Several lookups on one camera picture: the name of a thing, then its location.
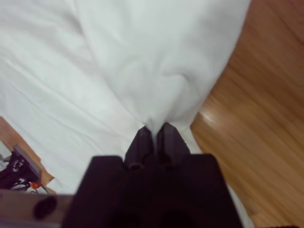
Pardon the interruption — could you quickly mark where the white t-shirt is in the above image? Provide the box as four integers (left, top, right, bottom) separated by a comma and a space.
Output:
0, 0, 255, 228

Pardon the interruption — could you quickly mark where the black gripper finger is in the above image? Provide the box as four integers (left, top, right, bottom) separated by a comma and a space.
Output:
156, 122, 191, 167
123, 126, 155, 171

